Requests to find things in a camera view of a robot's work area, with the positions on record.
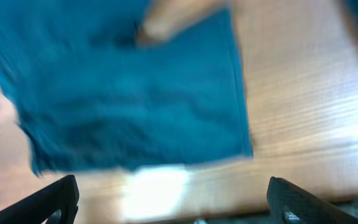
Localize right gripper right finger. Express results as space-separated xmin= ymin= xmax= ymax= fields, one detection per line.
xmin=267 ymin=177 xmax=358 ymax=224

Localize dark blue denim shorts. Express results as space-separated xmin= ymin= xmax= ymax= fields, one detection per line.
xmin=0 ymin=0 xmax=253 ymax=174

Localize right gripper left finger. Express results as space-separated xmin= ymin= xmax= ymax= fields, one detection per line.
xmin=0 ymin=175 xmax=80 ymax=224

